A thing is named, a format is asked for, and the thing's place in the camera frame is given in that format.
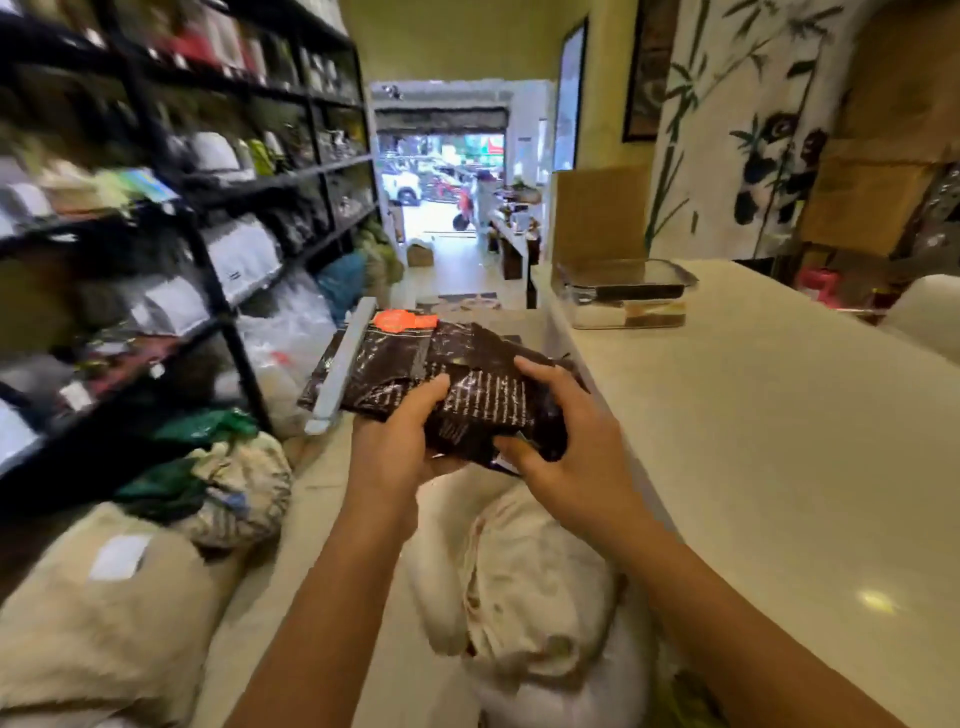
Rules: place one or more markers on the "person's right hand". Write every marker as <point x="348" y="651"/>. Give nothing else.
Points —
<point x="577" y="457"/>

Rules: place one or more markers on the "person's left hand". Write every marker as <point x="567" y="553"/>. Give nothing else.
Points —
<point x="390" y="450"/>

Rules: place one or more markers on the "person's right thumb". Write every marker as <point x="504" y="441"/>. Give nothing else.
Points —
<point x="517" y="450"/>

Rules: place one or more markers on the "person's left thumb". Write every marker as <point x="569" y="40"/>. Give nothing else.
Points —
<point x="429" y="396"/>

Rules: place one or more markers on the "dark brown printed packet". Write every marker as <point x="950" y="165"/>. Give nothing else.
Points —
<point x="450" y="382"/>

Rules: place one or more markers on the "person's left forearm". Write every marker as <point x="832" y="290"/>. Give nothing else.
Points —
<point x="337" y="622"/>

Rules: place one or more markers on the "person's right forearm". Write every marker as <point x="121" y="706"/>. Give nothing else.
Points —
<point x="735" y="637"/>

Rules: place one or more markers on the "orange label tag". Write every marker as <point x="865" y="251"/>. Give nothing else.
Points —
<point x="403" y="320"/>

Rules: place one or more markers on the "grey bag sealing clip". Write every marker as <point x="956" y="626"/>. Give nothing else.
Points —
<point x="334" y="367"/>

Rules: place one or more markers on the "blue plastic bag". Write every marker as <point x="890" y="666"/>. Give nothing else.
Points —
<point x="343" y="281"/>

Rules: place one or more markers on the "open white cloth sack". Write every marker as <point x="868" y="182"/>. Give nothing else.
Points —
<point x="540" y="592"/>

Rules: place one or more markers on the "clear plastic bags pile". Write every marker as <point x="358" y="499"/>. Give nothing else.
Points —
<point x="289" y="337"/>

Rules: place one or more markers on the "wooden tea table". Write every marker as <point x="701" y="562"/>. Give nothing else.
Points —
<point x="514" y="240"/>

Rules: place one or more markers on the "clear plastic container with lid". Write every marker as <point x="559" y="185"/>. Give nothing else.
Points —
<point x="625" y="292"/>

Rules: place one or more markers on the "patterned cloth sack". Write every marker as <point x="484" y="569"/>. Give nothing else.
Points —
<point x="240" y="487"/>

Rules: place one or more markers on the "white car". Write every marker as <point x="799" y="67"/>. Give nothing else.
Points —
<point x="401" y="184"/>

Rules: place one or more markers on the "row of white pouches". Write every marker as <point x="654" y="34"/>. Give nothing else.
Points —
<point x="225" y="262"/>

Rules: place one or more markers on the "cardboard box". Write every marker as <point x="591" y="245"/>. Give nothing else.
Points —
<point x="598" y="217"/>

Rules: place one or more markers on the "green plastic bag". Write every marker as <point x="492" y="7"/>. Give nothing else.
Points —
<point x="187" y="457"/>

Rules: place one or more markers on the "black metal shelving unit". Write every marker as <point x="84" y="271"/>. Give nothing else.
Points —
<point x="165" y="210"/>

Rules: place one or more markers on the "pink plastic object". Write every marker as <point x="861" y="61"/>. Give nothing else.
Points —
<point x="817" y="285"/>

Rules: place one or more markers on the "cream cloth sack with label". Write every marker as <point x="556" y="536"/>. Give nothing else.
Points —
<point x="105" y="622"/>

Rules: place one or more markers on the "dark framed picture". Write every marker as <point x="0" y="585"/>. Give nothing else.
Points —
<point x="649" y="67"/>

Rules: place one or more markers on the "large brown cardboard sheets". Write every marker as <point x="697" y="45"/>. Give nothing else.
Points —
<point x="881" y="127"/>

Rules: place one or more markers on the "tall wall mirror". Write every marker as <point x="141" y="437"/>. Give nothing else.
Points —
<point x="569" y="97"/>

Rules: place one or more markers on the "panda bamboo wall painting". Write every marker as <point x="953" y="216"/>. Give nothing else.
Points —
<point x="742" y="127"/>

